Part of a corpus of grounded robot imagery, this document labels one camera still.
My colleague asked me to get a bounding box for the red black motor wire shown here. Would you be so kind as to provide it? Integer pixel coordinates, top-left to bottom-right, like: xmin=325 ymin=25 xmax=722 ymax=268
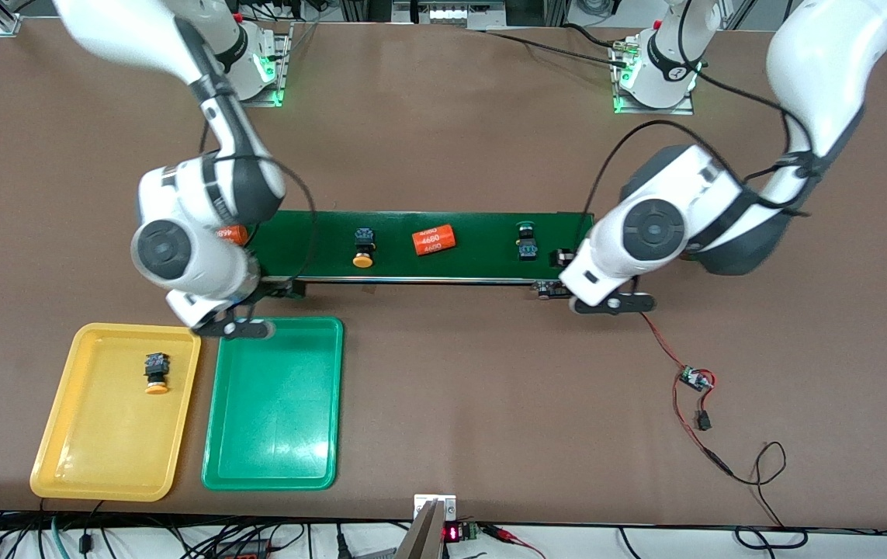
xmin=639 ymin=309 xmax=688 ymax=375

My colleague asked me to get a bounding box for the red test lead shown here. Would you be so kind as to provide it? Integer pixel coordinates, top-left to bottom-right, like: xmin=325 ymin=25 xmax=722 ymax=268
xmin=482 ymin=524 xmax=545 ymax=559

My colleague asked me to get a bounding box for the green belt conveyor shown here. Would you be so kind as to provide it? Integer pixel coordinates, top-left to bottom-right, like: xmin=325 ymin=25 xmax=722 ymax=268
xmin=245 ymin=208 xmax=603 ymax=300

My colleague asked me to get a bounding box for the yellow plastic tray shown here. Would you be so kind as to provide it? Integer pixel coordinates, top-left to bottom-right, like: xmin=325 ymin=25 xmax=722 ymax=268
xmin=29 ymin=322 xmax=203 ymax=502

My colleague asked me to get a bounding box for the small green circuit board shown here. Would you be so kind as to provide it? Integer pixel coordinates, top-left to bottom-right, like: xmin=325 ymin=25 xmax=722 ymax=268
xmin=680 ymin=365 xmax=717 ymax=393

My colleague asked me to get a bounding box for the yellow mushroom push button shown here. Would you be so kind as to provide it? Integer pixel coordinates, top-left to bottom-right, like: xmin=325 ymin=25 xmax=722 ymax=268
xmin=352 ymin=227 xmax=376 ymax=269
xmin=143 ymin=351 xmax=171 ymax=395

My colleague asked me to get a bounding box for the grey power strip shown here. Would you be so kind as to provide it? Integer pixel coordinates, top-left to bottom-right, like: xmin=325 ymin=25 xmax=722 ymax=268
xmin=390 ymin=0 xmax=508 ymax=30

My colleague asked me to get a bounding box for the green plastic tray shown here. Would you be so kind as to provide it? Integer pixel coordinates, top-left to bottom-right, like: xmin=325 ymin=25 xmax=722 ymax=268
xmin=201 ymin=316 xmax=345 ymax=492

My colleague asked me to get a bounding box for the red black power wire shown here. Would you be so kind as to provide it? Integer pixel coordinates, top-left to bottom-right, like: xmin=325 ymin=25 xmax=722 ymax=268
xmin=672 ymin=384 xmax=809 ymax=550

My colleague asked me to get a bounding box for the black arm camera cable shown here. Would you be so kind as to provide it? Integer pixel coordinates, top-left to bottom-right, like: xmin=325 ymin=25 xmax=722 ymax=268
xmin=587 ymin=66 xmax=816 ymax=226
xmin=199 ymin=116 xmax=320 ymax=311

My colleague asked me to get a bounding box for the grey metal camera stand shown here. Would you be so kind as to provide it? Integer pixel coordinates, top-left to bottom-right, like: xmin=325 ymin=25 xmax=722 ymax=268
xmin=395 ymin=494 xmax=458 ymax=559

